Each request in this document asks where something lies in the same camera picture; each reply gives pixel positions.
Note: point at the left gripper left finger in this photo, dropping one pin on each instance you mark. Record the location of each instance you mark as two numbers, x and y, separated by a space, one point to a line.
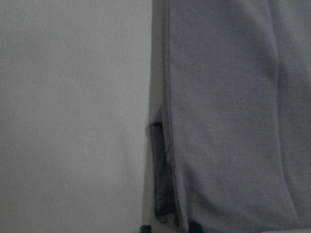
145 229

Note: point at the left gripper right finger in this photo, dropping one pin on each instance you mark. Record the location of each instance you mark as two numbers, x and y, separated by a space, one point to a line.
195 228

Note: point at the dark brown t-shirt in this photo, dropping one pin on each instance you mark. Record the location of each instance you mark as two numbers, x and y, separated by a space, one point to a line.
232 140

